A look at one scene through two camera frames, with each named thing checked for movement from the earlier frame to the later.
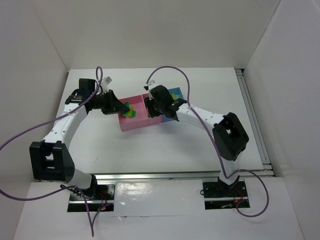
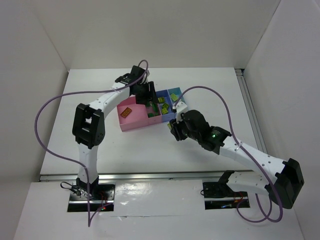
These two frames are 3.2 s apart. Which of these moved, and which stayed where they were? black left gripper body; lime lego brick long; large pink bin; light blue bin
Moved: black left gripper body
Stayed: light blue bin; lime lego brick long; large pink bin
